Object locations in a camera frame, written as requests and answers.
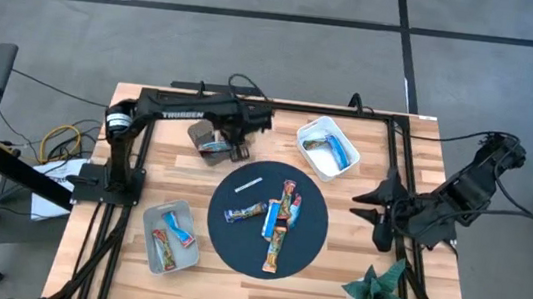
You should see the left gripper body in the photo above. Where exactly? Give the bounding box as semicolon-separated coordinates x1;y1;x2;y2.
216;122;256;150

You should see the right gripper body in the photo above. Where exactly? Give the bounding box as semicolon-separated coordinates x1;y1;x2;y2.
387;191;426;239

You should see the blue and orange granola bar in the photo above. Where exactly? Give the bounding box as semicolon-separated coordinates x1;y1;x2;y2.
196;137;234;160

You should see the brown and blue granola bar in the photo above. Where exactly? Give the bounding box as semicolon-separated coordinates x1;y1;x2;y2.
222;196;270;228
301;134;332;154

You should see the red and green granola bar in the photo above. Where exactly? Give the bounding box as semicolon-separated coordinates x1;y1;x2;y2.
147;227;182;273
277;178;298;222

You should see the blue wrapper granola bar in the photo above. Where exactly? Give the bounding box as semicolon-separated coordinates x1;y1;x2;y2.
259;198;282;243
323;133;354;173

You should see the blue and red granola bar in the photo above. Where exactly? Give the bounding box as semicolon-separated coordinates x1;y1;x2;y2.
158;209;200;250
286;191;304;231

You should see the orange wrapper granola bar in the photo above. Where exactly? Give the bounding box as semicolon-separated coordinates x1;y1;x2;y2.
261;223;289;275

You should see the white tape strip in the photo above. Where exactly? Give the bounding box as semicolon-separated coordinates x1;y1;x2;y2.
233;173;264;197

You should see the green artificial succulent plant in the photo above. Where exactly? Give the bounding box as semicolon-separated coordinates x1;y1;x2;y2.
339;252;428;299

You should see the white plastic bin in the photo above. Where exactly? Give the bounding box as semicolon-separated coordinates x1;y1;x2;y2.
290;112;366;187

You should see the dark blue round woven mat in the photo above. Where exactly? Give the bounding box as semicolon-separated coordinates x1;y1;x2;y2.
200;154;336;287

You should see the light grey plastic bin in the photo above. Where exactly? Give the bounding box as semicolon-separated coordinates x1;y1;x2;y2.
136;195;206;281

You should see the white paper sheet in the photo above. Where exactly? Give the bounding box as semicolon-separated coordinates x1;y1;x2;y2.
28;152;90;226

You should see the black desk beam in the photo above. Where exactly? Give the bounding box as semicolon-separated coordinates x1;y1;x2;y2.
0;141;80;212

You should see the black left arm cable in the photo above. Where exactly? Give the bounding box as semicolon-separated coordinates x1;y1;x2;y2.
225;72;274;104

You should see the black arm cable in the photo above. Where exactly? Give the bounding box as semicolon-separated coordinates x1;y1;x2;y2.
225;72;274;104
382;118;533;251

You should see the black bar mount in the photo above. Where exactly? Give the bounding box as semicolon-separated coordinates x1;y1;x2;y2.
170;76;264;100

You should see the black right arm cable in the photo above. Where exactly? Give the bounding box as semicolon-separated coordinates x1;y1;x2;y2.
382;118;533;251

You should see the black aluminium table frame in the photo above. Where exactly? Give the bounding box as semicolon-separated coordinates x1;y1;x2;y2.
45;75;495;299

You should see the yellow cable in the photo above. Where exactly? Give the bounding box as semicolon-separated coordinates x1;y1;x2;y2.
38;121;85;162

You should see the black floor cable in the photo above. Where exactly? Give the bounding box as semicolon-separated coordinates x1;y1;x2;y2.
7;67;113;109

